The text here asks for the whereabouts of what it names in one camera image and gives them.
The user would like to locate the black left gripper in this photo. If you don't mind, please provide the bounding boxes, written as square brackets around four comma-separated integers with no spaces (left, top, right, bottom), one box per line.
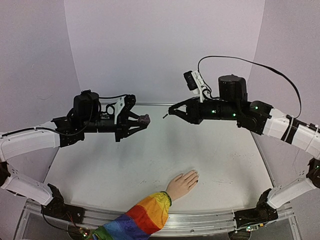
[82,112,149,143]

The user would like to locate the purple nail polish bottle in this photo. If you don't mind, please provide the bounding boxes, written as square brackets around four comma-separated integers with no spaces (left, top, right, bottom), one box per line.
[137,114,151,126]

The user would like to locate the rainbow sleeve forearm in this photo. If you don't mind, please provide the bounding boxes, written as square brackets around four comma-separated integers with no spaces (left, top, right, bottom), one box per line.
[87,191,172,240]

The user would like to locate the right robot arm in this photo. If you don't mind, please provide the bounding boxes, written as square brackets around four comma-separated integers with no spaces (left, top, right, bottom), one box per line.
[168,97,320,232]

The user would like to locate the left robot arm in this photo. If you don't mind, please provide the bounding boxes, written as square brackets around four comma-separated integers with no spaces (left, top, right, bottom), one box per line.
[0,90,151,224]

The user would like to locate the mannequin hand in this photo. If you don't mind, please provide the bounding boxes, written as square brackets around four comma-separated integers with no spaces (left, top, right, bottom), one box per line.
[165,169,199,202]

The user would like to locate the aluminium back edge strip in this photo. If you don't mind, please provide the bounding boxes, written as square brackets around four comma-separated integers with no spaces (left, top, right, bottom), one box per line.
[135,102,175,107]

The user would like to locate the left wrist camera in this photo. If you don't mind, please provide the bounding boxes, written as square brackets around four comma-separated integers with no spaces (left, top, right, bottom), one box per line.
[114,94,138,125]

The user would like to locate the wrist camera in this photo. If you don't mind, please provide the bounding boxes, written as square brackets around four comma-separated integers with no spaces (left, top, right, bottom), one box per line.
[183,70,212,103]
[114,94,138,125]

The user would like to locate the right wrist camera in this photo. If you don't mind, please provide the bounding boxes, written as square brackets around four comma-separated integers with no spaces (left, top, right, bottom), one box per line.
[183,70,212,103]

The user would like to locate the black right camera cable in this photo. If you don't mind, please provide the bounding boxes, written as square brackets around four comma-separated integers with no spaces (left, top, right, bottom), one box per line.
[197,55,302,118]

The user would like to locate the black camera cable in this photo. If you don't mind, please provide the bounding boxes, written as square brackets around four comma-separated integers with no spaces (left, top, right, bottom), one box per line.
[197,55,302,118]
[0,94,128,138]

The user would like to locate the black left camera cable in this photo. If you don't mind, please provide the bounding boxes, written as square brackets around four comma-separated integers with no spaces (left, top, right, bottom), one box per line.
[0,94,128,138]

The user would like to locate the aluminium front rail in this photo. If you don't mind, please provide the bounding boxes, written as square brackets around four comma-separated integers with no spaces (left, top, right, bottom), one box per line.
[39,191,289,240]

